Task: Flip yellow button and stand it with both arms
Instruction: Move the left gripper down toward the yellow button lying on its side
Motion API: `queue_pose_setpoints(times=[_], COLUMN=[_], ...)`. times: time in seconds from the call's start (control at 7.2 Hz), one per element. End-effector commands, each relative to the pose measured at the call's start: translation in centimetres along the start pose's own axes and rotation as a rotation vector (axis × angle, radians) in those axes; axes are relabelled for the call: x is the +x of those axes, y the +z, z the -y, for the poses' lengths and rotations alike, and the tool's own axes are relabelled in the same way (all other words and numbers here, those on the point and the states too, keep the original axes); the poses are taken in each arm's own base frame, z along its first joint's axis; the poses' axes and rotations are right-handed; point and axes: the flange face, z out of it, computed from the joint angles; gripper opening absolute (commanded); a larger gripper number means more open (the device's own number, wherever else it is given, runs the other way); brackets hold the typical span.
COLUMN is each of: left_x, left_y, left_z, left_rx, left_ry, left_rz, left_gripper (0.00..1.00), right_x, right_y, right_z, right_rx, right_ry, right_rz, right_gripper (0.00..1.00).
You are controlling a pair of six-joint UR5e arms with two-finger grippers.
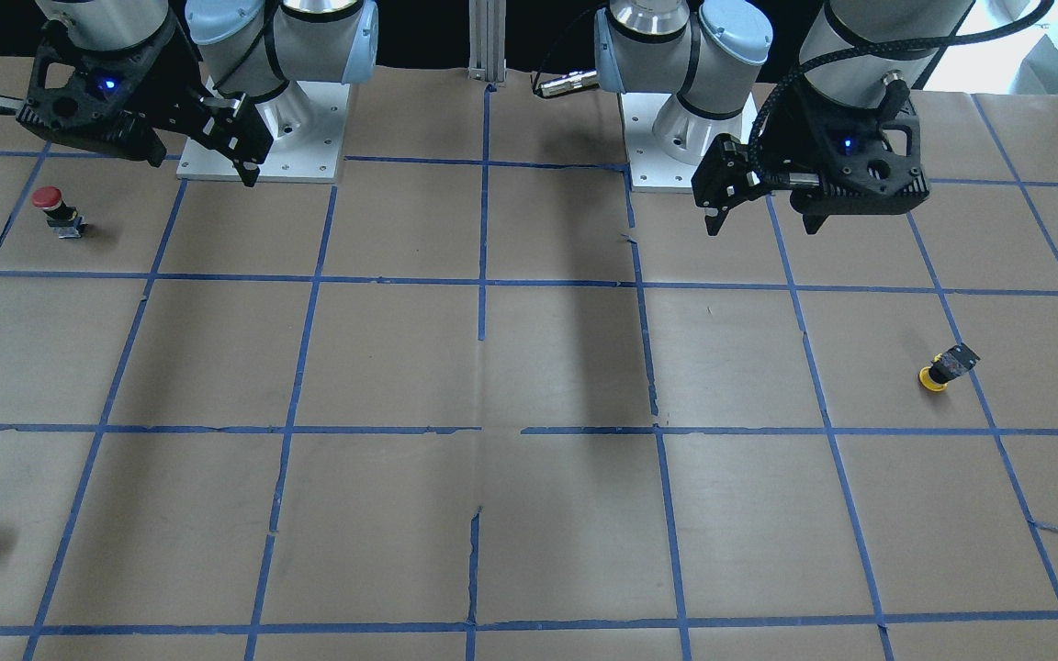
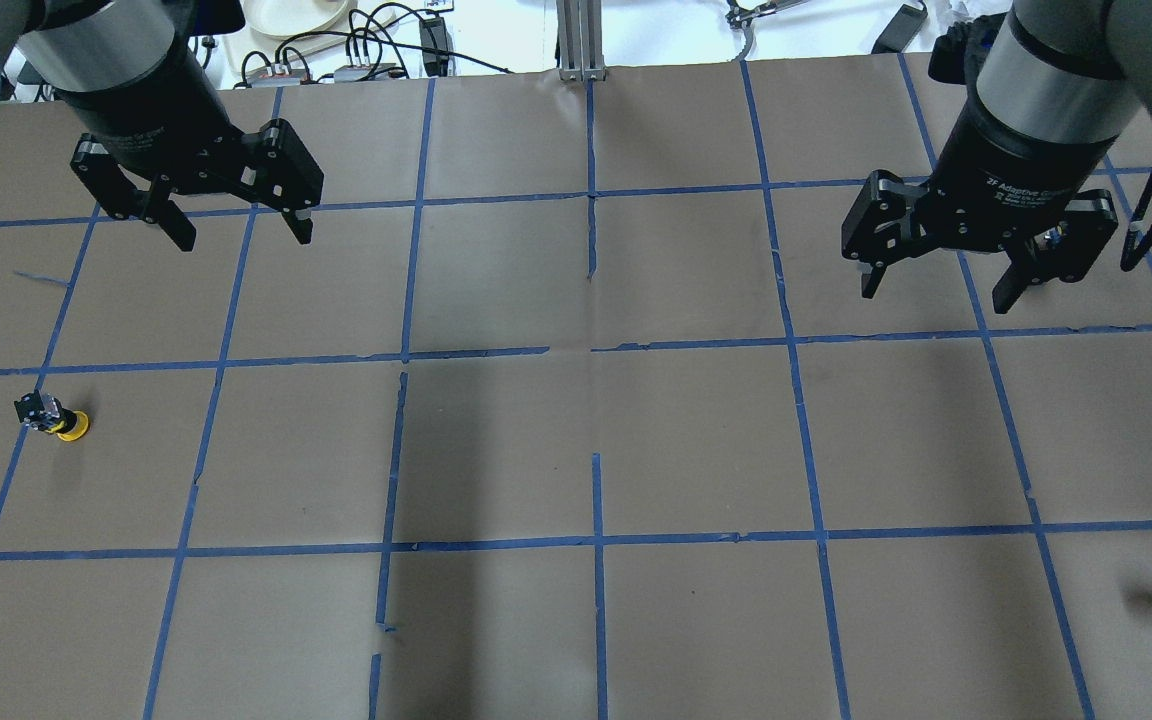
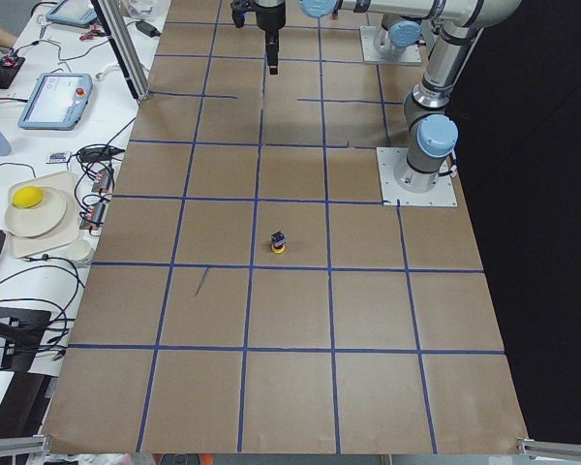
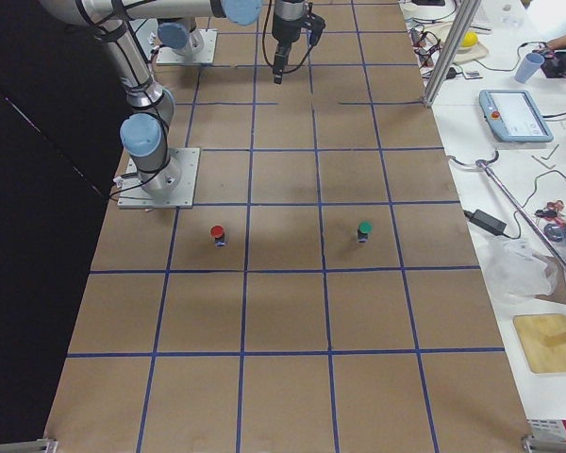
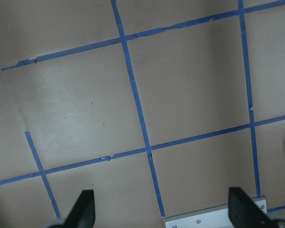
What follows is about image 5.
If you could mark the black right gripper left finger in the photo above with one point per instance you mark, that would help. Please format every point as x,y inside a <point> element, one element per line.
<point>82,215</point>

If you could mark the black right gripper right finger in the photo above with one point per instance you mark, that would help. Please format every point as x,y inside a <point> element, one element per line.
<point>243,212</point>

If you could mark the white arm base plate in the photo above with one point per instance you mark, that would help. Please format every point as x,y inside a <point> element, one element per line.
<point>215,217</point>

